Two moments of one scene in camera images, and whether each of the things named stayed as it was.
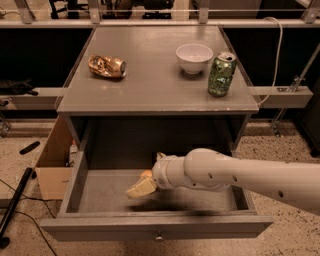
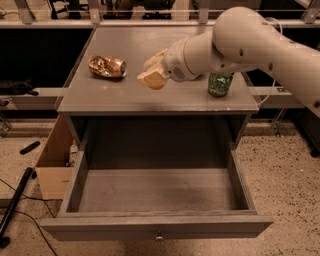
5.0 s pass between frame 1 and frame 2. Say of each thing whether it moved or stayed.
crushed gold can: stayed
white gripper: moved
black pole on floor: stayed
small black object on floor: stayed
